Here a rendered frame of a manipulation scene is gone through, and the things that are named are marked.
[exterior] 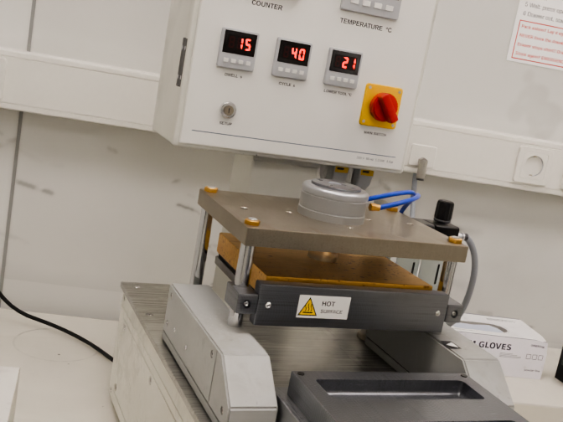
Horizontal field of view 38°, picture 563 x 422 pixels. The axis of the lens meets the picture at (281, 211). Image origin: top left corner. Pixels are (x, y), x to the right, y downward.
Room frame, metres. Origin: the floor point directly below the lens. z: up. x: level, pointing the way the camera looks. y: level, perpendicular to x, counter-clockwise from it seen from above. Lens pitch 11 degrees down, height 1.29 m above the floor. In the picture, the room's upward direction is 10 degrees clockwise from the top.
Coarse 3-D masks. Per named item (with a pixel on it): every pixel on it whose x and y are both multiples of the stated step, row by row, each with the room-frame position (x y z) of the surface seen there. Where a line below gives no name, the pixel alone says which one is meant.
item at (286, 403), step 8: (280, 392) 0.73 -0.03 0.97; (280, 400) 0.71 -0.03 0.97; (288, 400) 0.71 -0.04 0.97; (280, 408) 0.71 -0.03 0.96; (288, 408) 0.70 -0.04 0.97; (296, 408) 0.70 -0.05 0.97; (280, 416) 0.71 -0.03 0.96; (288, 416) 0.69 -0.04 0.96; (296, 416) 0.68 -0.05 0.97; (304, 416) 0.69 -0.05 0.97
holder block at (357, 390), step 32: (320, 384) 0.72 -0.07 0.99; (352, 384) 0.73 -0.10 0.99; (384, 384) 0.75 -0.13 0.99; (416, 384) 0.76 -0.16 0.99; (448, 384) 0.78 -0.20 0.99; (320, 416) 0.66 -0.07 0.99; (352, 416) 0.65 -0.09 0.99; (384, 416) 0.66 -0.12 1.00; (416, 416) 0.67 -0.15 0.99; (448, 416) 0.69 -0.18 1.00; (480, 416) 0.70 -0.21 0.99; (512, 416) 0.71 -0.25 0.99
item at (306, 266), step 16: (224, 240) 0.95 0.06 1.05; (224, 256) 0.94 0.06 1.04; (256, 256) 0.88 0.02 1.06; (272, 256) 0.89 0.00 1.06; (288, 256) 0.91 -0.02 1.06; (304, 256) 0.92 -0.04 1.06; (320, 256) 0.91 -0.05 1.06; (336, 256) 0.92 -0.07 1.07; (352, 256) 0.96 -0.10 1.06; (368, 256) 0.98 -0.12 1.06; (384, 256) 1.00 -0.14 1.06; (224, 272) 0.93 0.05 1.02; (256, 272) 0.84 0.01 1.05; (272, 272) 0.83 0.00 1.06; (288, 272) 0.84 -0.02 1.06; (304, 272) 0.85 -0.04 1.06; (320, 272) 0.86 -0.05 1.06; (336, 272) 0.88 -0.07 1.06; (352, 272) 0.89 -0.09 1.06; (368, 272) 0.90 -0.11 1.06; (384, 272) 0.91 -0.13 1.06; (400, 272) 0.93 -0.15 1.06; (400, 288) 0.88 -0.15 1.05; (416, 288) 0.88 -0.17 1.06
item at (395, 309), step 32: (256, 288) 0.80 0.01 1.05; (288, 288) 0.80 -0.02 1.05; (320, 288) 0.82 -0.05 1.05; (352, 288) 0.84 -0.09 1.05; (384, 288) 0.86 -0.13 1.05; (256, 320) 0.79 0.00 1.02; (288, 320) 0.80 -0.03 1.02; (320, 320) 0.82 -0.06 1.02; (352, 320) 0.83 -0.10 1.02; (384, 320) 0.85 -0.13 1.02; (416, 320) 0.87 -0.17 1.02; (448, 320) 0.88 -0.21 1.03
